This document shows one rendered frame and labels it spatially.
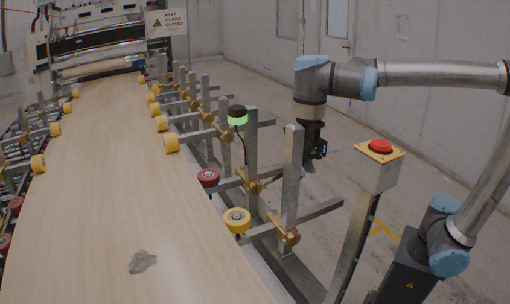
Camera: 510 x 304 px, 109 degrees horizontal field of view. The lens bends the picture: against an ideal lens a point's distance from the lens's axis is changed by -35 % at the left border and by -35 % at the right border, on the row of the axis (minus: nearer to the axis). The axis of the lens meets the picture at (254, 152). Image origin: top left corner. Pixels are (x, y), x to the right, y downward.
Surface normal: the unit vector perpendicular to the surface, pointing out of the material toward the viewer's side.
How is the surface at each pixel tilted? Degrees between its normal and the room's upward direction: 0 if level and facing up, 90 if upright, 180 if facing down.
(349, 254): 90
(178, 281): 0
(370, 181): 90
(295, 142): 90
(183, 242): 0
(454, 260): 95
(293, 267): 0
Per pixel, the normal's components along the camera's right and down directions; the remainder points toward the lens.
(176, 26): 0.45, 0.41
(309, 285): 0.00, -0.89
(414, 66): -0.41, -0.12
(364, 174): -0.89, 0.21
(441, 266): -0.39, 0.50
